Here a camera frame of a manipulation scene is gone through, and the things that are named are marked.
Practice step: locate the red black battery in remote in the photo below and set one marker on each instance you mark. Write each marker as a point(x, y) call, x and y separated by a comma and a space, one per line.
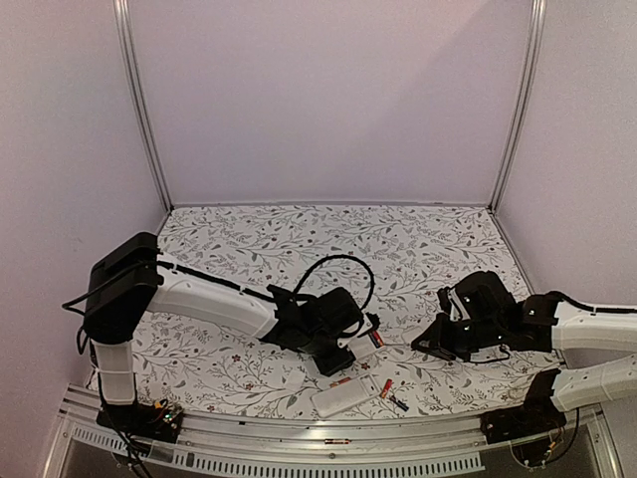
point(376, 339)

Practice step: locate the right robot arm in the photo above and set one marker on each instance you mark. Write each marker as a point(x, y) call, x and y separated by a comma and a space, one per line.
point(480, 313)

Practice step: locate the purple AA battery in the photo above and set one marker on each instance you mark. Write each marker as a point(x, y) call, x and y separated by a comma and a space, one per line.
point(400, 404)

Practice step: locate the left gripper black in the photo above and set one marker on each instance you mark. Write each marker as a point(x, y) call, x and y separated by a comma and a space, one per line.
point(329, 367)

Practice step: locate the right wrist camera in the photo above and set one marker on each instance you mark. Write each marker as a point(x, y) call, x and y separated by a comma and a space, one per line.
point(445, 301)

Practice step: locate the white battery cover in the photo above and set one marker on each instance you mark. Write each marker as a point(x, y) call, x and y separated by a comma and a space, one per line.
point(295, 379)

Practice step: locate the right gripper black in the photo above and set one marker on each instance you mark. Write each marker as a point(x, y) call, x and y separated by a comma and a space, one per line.
point(437, 336)

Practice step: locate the aluminium frame post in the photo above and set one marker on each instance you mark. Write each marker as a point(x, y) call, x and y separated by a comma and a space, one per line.
point(124, 28)
point(523, 98)

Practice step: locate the right aluminium frame post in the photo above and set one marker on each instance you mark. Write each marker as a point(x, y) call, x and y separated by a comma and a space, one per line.
point(523, 98)

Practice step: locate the white remote with buttons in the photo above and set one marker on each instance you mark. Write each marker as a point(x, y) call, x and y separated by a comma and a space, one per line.
point(363, 347)

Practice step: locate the floral table mat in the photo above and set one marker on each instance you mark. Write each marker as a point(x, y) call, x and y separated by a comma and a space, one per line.
point(394, 258)

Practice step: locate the red gold AA battery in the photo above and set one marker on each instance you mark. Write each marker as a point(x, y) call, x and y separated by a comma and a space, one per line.
point(337, 441)

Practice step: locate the left aluminium frame post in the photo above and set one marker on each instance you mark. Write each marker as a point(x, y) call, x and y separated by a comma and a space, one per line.
point(124, 28)

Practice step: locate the aluminium front rail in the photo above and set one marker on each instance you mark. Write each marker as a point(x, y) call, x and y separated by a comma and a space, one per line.
point(218, 445)

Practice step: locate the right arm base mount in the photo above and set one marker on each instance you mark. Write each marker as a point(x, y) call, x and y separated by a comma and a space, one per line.
point(536, 415)

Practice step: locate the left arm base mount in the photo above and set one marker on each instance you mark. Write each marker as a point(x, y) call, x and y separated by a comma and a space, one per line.
point(160, 421)

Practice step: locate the orange AA battery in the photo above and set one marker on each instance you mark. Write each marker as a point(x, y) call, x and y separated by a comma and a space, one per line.
point(339, 382)

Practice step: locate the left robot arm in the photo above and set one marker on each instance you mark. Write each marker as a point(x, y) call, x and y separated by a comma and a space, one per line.
point(137, 278)

